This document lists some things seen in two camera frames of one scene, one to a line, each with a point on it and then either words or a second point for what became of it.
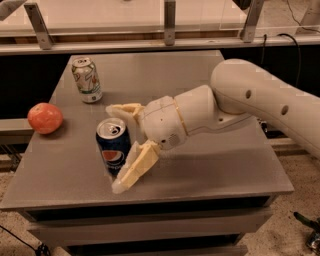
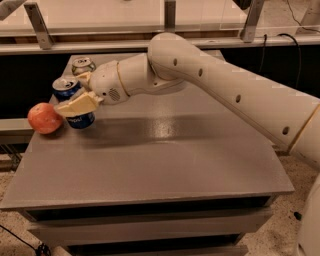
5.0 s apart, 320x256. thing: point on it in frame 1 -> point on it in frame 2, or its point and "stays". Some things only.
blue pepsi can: (114, 142) -> (68, 86)
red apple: (44, 118) stays
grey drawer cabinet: (202, 197) stays
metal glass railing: (72, 26) stays
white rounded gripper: (160, 120) -> (106, 81)
